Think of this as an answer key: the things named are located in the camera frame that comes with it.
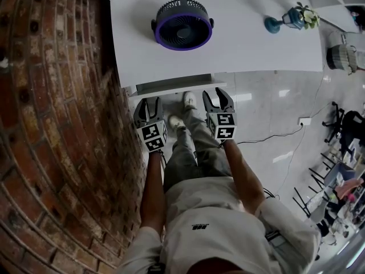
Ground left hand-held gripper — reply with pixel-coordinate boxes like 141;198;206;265
133;96;169;154

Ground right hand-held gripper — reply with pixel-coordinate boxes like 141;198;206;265
202;87;238;140

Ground person's left forearm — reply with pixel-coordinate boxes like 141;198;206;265
140;149;167;231

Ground person's right forearm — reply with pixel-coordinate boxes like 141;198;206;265
222;138;265;220

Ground white desk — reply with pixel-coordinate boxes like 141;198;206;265
94;0;325;90

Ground purple desk fan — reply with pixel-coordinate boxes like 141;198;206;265
151;0;214;52

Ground white sneaker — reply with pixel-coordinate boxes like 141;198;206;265
168;114;185;131
183;91;198;110

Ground grey trousers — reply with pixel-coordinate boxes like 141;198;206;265
163;106;233;194

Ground blue lantern lamp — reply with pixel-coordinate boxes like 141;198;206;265
263;6;306;35

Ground small potted plant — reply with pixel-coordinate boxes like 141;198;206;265
294;1;321;31

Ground black office chair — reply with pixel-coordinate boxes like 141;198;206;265
322;101;365;154

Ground grey striped woven basket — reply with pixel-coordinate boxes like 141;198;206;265
325;31;358;75

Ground beige shirt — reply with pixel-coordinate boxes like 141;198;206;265
116;175;322;274

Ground cluttered work table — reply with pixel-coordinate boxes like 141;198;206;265
293;144;365;239

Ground black power cable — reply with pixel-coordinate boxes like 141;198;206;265
236;123;303;146

